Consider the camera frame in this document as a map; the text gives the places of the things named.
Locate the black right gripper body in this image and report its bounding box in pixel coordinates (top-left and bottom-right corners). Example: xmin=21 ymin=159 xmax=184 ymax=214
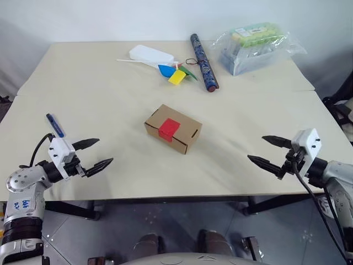
xmin=281 ymin=147 xmax=306 ymax=175

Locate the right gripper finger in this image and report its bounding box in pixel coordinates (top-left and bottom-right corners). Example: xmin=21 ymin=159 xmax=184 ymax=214
xmin=261 ymin=135 xmax=291 ymax=150
xmin=247 ymin=154 xmax=285 ymax=181

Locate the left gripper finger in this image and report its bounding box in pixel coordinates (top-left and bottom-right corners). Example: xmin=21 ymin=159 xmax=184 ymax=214
xmin=72 ymin=138 xmax=100 ymax=151
xmin=84 ymin=157 xmax=115 ymax=178

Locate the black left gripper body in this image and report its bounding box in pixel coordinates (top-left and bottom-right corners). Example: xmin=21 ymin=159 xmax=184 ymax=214
xmin=65 ymin=156 xmax=89 ymax=179

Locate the brown cardboard box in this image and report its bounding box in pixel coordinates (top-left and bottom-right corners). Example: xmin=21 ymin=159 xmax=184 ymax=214
xmin=143 ymin=104 xmax=204 ymax=156

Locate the black table leg bar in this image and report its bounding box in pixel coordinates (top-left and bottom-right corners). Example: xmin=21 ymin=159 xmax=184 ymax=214
xmin=45 ymin=200 xmax=101 ymax=222
xmin=242 ymin=194 xmax=327 ymax=216

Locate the black chair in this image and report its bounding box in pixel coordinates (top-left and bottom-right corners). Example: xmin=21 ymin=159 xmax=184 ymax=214
xmin=322 ymin=73 xmax=353 ymax=145

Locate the clear plastic bag of goods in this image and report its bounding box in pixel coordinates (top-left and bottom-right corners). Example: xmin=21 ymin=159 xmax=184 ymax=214
xmin=211 ymin=22 xmax=308 ymax=77

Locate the dark rounded shape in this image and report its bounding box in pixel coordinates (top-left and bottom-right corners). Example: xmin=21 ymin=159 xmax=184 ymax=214
xmin=197 ymin=229 xmax=233 ymax=258
xmin=133 ymin=232 xmax=164 ymax=261

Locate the blue patterned rolled scroll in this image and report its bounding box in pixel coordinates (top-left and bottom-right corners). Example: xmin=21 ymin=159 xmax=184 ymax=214
xmin=189 ymin=33 xmax=220 ymax=93

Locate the white plastic bottle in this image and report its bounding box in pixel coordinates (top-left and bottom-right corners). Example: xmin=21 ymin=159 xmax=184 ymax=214
xmin=129 ymin=45 xmax=175 ymax=67

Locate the colourful toy pinwheel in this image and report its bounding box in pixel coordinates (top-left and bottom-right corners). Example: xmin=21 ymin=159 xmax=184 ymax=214
xmin=116 ymin=58 xmax=199 ymax=86

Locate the grey robot torso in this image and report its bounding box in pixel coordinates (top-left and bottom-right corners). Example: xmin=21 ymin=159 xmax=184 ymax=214
xmin=120 ymin=251 xmax=267 ymax=265

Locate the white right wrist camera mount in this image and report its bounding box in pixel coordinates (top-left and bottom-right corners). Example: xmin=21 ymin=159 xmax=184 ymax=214
xmin=291 ymin=128 xmax=322 ymax=177

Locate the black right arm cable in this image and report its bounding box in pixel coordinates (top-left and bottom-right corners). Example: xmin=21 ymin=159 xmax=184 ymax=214
xmin=292 ymin=161 xmax=349 ymax=263

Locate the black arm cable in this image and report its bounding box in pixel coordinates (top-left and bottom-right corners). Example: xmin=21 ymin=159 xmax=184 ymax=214
xmin=19 ymin=133 xmax=55 ymax=169
xmin=292 ymin=161 xmax=349 ymax=263

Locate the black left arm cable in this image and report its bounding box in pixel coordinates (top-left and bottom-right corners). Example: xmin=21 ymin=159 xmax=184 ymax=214
xmin=19 ymin=133 xmax=55 ymax=169

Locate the dark metal bracket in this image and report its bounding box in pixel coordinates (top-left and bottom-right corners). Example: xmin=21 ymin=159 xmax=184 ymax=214
xmin=87 ymin=256 xmax=115 ymax=265
xmin=240 ymin=235 xmax=261 ymax=262

